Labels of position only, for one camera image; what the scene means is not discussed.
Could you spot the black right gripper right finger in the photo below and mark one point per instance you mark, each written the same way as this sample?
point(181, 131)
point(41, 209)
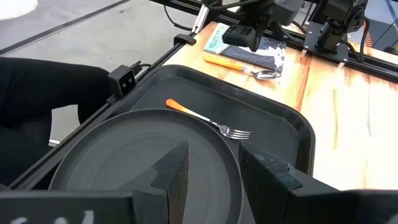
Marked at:
point(273, 193)

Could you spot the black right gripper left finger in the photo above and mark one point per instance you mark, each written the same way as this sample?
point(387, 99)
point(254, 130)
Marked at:
point(168, 186)

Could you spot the round black plate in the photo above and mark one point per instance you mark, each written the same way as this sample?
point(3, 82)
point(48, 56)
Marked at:
point(124, 149)

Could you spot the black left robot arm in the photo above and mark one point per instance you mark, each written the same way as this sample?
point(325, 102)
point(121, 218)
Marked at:
point(335, 21)

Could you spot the black square tray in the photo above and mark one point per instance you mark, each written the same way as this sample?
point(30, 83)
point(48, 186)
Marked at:
point(264, 121)

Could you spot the Yellowstone waterfall book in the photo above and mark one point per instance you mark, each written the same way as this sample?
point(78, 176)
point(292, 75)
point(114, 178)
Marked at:
point(267, 53)

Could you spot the black mat with hazard stripes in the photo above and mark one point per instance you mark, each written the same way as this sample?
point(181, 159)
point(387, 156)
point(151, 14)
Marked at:
point(367, 37)

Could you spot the person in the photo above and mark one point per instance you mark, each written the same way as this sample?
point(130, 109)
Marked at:
point(31, 93)

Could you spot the silver frame bracket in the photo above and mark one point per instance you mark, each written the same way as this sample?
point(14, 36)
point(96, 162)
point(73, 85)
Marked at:
point(200, 18)

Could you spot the black frame clamp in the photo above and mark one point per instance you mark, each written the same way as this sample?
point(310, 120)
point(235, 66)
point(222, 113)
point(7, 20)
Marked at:
point(185, 39)

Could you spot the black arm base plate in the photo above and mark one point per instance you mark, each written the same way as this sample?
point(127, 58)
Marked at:
point(326, 51)

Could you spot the black table-level camera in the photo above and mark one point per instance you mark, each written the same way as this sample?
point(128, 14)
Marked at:
point(122, 80)

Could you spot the black aluminium table frame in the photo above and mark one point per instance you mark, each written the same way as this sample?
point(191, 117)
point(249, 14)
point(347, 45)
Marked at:
point(149, 65)

